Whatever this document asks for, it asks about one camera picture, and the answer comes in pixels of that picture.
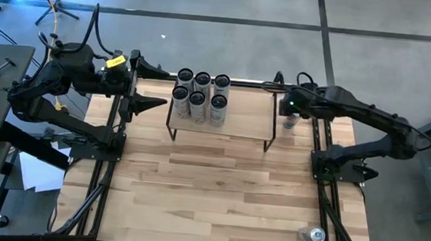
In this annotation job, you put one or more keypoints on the white paper sheets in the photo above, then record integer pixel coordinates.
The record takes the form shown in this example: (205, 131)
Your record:
(39, 174)

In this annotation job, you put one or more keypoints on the wooden shelf with black frame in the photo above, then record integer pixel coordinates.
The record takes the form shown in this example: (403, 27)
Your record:
(246, 119)

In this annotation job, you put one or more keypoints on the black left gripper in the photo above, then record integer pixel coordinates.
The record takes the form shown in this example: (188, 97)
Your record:
(116, 82)

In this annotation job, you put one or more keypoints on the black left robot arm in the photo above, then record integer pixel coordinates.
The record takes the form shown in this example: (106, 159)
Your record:
(65, 121)

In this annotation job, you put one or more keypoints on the black desk beam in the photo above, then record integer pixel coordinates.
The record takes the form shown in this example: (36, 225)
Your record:
(32, 146)

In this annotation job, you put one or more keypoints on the black metal table frame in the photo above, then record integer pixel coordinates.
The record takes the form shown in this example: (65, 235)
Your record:
(322, 194)

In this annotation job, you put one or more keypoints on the white can with black top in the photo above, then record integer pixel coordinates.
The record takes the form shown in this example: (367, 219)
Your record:
(203, 78)
(185, 74)
(218, 111)
(197, 107)
(222, 81)
(180, 102)

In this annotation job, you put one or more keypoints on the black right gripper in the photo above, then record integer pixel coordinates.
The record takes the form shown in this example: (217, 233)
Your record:
(305, 102)

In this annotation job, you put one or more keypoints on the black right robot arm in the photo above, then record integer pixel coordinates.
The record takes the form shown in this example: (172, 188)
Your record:
(370, 115)

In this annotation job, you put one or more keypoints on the blue silver energy drink can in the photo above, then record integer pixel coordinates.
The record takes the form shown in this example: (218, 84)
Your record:
(290, 122)
(312, 234)

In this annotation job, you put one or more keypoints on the grey metal cart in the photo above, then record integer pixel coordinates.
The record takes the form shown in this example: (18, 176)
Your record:
(427, 175)

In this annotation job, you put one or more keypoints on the black caster wheel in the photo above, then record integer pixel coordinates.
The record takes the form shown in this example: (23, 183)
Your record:
(2, 221)

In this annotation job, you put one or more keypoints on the small black clamp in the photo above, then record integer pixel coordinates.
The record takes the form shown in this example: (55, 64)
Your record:
(279, 78)

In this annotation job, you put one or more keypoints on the yellow tag label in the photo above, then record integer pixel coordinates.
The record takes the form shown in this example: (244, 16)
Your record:
(116, 62)

